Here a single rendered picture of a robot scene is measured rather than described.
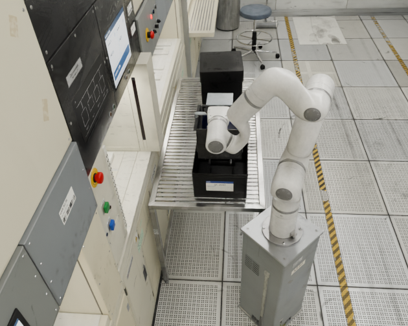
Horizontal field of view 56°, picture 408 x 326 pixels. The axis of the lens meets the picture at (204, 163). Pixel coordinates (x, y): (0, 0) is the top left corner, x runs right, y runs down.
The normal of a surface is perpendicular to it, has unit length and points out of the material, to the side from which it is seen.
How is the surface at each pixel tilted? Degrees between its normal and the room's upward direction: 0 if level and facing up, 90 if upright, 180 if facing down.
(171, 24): 90
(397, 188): 0
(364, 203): 0
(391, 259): 0
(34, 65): 90
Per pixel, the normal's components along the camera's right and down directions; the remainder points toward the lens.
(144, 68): -0.07, 0.67
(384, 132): -0.04, -0.74
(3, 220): 1.00, 0.02
